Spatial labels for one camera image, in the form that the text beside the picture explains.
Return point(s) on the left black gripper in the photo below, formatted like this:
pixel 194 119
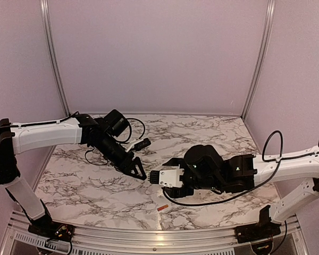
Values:
pixel 131 164

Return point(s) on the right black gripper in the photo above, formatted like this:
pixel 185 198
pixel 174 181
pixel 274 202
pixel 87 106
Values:
pixel 174 193

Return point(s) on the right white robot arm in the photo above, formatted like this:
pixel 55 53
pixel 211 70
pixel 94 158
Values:
pixel 202 168

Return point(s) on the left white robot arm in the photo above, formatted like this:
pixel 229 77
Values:
pixel 99 133

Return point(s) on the orange AA battery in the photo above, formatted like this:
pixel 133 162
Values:
pixel 162 207

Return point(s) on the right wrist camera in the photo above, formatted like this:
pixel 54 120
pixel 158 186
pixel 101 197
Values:
pixel 168 178

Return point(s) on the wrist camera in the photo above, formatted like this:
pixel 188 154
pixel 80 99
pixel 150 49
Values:
pixel 138 144
pixel 168 178

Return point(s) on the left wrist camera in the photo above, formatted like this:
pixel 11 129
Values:
pixel 138 144

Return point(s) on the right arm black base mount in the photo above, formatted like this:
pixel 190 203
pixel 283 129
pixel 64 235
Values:
pixel 254 232

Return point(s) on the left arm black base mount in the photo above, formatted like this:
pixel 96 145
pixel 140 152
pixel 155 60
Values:
pixel 54 231

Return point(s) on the left aluminium corner post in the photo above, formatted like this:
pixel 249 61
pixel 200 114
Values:
pixel 44 5

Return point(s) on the aluminium corner post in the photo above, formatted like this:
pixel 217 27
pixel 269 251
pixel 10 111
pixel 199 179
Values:
pixel 265 40
pixel 44 5

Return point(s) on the right aluminium corner post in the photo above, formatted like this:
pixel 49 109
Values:
pixel 265 40

